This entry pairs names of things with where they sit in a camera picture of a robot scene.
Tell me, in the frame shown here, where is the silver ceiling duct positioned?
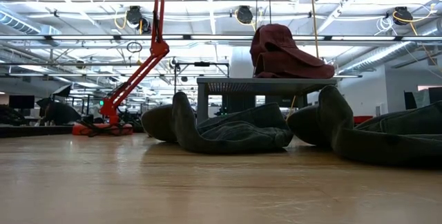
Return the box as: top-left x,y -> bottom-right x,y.
338,40 -> 442,76

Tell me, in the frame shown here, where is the black aluminium table frame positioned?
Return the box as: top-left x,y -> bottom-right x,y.
0,124 -> 74,139

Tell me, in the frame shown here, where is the red desk lamp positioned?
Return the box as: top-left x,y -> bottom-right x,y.
71,0 -> 171,138

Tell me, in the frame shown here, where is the black lamp cable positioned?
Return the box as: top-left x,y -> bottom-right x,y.
78,115 -> 134,138

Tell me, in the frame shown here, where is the black background monitor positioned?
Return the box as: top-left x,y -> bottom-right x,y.
427,86 -> 442,104
8,95 -> 36,110

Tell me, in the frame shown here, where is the black background panel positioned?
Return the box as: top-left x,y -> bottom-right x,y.
403,91 -> 421,111

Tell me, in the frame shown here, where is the yellow hanging cable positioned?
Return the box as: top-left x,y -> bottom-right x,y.
285,0 -> 320,121

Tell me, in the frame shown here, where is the black background equipment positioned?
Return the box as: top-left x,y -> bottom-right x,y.
36,84 -> 83,127

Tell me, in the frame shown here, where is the grey perforated metal shelf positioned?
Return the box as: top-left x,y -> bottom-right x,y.
196,76 -> 339,124

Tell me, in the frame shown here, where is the dark grey bucket hat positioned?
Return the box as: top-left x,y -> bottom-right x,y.
286,84 -> 442,168
140,91 -> 295,155

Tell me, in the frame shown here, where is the black background gantry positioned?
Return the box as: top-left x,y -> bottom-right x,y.
173,57 -> 231,80

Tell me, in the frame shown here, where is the black ceiling cable reel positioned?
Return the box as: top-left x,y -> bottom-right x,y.
392,6 -> 414,26
236,5 -> 254,25
124,5 -> 152,34

